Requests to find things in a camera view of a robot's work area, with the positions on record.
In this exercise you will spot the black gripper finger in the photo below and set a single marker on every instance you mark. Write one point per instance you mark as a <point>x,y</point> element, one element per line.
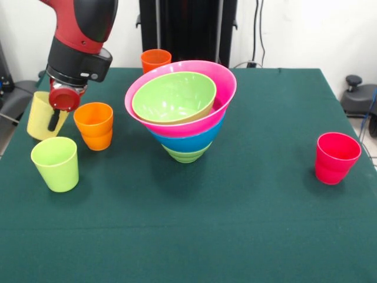
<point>54,121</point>

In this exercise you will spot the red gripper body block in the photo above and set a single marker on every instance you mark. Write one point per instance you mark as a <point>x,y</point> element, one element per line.
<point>63,98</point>

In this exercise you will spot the yellow plastic cup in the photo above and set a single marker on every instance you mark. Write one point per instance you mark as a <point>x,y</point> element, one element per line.
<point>38,118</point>

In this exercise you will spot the large green plastic bowl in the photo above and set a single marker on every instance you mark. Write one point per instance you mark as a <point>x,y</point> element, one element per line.
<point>173,97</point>

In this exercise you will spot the blue plastic bowl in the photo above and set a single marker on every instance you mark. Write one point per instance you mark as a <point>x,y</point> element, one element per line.
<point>185,143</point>

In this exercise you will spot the small green plastic bowl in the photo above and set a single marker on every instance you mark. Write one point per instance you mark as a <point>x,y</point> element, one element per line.
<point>184,156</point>

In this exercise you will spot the large pink plastic bowl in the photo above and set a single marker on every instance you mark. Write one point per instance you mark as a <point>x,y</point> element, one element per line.
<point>226,85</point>

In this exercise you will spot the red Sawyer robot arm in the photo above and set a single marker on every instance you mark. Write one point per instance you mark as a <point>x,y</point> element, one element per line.
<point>82,38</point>

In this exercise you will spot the orange plastic cup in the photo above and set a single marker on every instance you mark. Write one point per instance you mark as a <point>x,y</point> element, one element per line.
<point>94,132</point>

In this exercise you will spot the grey rounded base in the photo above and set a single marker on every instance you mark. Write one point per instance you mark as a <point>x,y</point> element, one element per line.
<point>17,97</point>

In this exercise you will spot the light green plastic cup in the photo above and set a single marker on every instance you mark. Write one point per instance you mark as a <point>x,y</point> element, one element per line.
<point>56,168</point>

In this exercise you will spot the black equipment box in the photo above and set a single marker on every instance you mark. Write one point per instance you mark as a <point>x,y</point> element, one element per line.
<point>4,76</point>

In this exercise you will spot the red-orange plastic cup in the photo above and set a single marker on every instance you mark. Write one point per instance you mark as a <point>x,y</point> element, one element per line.
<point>154,60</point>

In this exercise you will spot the dark green tablecloth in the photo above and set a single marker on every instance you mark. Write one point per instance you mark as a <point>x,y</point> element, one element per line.
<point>188,221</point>

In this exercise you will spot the magenta plastic cup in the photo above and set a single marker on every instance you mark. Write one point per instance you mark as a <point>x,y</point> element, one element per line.
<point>335,162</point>

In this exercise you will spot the grey base with black knob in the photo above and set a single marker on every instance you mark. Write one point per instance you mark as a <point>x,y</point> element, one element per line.
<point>357,100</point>

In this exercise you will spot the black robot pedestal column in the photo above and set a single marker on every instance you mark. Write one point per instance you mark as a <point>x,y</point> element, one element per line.
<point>188,26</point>

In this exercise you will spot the grey wall socket plug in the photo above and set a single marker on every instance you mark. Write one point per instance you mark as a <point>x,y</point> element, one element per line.
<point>251,64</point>

